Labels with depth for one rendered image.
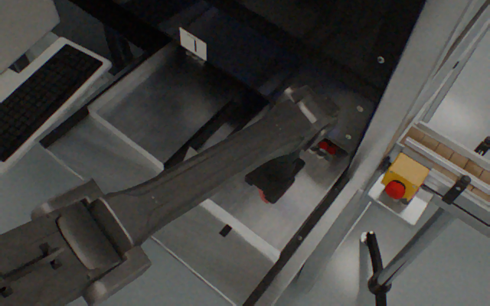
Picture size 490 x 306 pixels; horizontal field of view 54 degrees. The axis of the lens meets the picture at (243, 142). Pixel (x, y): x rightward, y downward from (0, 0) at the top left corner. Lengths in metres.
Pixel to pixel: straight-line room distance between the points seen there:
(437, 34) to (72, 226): 0.59
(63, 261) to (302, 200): 0.76
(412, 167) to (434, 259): 1.15
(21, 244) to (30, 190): 1.82
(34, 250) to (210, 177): 0.20
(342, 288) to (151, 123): 1.12
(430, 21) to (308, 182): 0.53
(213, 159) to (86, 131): 0.74
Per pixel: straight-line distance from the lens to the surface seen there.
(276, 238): 1.10
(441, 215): 1.38
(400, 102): 0.93
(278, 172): 0.80
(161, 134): 1.23
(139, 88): 1.33
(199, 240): 1.10
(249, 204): 1.13
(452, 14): 0.78
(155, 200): 0.52
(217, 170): 0.56
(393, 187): 1.06
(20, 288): 0.46
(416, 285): 2.13
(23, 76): 1.54
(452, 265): 2.22
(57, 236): 0.48
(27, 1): 1.53
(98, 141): 1.25
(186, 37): 1.23
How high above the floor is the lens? 1.90
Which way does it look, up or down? 57 degrees down
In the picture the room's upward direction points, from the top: 5 degrees clockwise
